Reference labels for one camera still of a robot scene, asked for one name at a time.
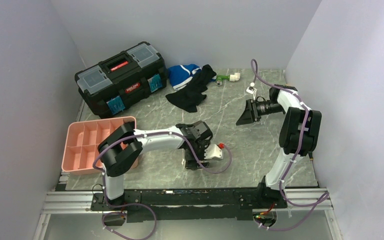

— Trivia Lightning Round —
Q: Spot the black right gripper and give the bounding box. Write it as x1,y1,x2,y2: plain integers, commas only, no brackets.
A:
236,99,285,126

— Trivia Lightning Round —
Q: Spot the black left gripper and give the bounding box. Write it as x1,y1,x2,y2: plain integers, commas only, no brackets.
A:
185,140,210,171

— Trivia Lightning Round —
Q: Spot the pink compartment tray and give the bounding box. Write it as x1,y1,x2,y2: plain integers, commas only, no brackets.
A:
61,116,137,175

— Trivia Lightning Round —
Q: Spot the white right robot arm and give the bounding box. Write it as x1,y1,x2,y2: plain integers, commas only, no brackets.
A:
236,84,322,208

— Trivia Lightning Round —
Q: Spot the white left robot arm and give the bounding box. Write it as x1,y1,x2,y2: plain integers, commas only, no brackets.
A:
97,120,213,210

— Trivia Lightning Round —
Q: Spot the black underwear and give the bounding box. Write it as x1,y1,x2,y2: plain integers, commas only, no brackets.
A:
165,64,217,113

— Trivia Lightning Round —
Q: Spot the green white pipe fitting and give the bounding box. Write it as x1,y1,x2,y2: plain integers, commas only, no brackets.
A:
215,72,241,86

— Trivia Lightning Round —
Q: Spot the blue white garment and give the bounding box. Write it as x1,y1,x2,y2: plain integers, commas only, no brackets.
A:
167,64,202,91

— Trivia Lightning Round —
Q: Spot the black plastic toolbox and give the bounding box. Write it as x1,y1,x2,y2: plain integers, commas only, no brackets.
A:
74,41,168,119

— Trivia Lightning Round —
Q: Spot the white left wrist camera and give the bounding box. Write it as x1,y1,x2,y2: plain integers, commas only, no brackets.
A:
204,143,224,161

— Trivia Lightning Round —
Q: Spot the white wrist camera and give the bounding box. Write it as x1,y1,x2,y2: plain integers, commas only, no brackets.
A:
204,143,224,161
245,82,257,98

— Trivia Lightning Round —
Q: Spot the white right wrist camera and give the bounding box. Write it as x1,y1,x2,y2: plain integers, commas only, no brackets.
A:
245,82,257,98

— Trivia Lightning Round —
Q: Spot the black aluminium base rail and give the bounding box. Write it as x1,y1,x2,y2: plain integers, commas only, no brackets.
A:
41,187,334,223

